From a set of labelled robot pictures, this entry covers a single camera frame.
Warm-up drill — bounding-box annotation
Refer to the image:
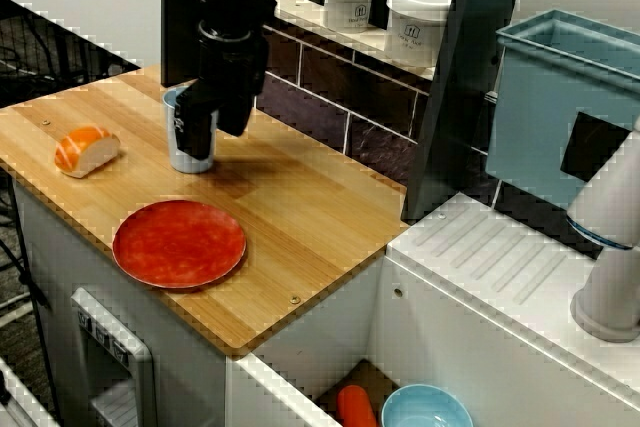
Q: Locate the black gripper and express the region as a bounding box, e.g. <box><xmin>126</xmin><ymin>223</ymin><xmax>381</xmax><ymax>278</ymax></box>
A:
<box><xmin>173</xmin><ymin>32</ymin><xmax>270</xmax><ymax>162</ymax></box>

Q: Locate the light blue plastic cup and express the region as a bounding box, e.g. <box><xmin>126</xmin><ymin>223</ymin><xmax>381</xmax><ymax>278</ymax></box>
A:
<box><xmin>162</xmin><ymin>86</ymin><xmax>219</xmax><ymax>175</ymax></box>

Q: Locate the red round plate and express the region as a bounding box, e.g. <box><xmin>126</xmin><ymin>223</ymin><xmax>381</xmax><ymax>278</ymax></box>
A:
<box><xmin>111</xmin><ymin>199</ymin><xmax>248</xmax><ymax>290</ymax></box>

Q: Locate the white lidded plastic jar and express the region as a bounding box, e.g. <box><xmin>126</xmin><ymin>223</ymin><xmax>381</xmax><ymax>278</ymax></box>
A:
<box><xmin>384</xmin><ymin>0</ymin><xmax>455</xmax><ymax>69</ymax></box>
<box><xmin>321</xmin><ymin>0</ymin><xmax>379</xmax><ymax>34</ymax></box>

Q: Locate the grey dispenser panel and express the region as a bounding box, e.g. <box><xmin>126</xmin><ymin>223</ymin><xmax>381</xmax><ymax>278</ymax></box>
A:
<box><xmin>69</xmin><ymin>286</ymin><xmax>157</xmax><ymax>427</ymax></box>

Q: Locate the white toy kitchen unit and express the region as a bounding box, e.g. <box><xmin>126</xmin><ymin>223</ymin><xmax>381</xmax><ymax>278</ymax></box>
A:
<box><xmin>9</xmin><ymin>174</ymin><xmax>640</xmax><ymax>427</ymax></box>

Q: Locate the teal plastic bin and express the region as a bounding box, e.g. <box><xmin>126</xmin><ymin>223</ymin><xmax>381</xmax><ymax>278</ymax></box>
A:
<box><xmin>487</xmin><ymin>8</ymin><xmax>640</xmax><ymax>208</ymax></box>

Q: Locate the orange toy carrot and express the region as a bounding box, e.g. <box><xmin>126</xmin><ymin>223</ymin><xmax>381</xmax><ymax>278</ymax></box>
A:
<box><xmin>336</xmin><ymin>385</ymin><xmax>377</xmax><ymax>427</ymax></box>

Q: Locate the light blue bowl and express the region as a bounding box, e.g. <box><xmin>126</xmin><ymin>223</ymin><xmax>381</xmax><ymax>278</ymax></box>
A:
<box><xmin>381</xmin><ymin>383</ymin><xmax>475</xmax><ymax>427</ymax></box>

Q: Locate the light grey kitchen faucet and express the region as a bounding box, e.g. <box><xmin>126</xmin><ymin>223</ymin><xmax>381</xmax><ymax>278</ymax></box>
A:
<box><xmin>566</xmin><ymin>116</ymin><xmax>640</xmax><ymax>344</ymax></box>

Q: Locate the black shelf frame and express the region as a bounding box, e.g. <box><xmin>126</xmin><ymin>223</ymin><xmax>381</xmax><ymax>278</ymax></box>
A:
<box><xmin>159</xmin><ymin>0</ymin><xmax>530</xmax><ymax>223</ymax></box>

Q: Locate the aluminium frame rail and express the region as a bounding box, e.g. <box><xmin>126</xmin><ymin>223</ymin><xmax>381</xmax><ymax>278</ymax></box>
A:
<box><xmin>0</xmin><ymin>356</ymin><xmax>56</xmax><ymax>427</ymax></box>

